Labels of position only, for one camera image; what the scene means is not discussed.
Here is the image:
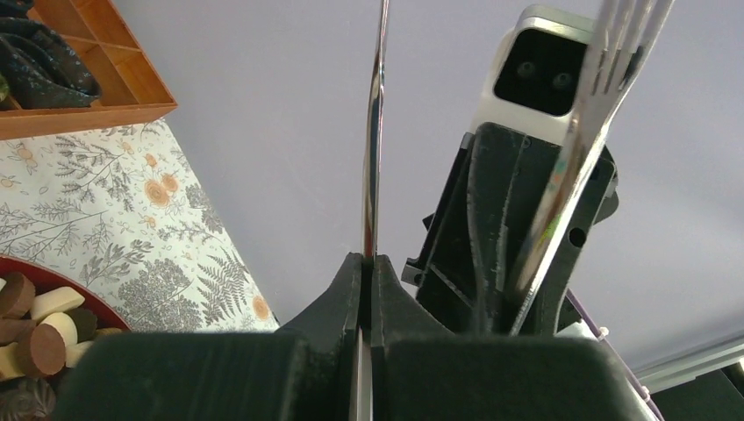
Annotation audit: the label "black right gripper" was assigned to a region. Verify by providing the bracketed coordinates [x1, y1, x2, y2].
[403, 123, 619, 336]

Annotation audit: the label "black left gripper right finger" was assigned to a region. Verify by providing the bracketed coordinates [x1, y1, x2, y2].
[370, 255, 655, 420]

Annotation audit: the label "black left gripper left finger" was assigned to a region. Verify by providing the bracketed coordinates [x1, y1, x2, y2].
[52, 253, 363, 420]

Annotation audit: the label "silver metal tongs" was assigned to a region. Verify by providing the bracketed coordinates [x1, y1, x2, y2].
[348, 0, 676, 421]

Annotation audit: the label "milk brown round chocolate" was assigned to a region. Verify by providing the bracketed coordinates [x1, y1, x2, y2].
[15, 324, 66, 378]

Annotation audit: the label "red round plate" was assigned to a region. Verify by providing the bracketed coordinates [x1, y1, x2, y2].
[0, 256, 132, 421]

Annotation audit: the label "floral tablecloth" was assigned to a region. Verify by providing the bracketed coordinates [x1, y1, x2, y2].
[1, 120, 279, 332]

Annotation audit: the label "orange wooden divider tray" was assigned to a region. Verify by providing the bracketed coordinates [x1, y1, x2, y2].
[1, 0, 177, 140]

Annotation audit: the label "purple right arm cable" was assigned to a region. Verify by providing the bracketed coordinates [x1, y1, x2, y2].
[566, 289, 667, 421]

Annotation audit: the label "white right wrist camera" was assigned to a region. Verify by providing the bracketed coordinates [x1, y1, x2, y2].
[467, 4, 594, 146]

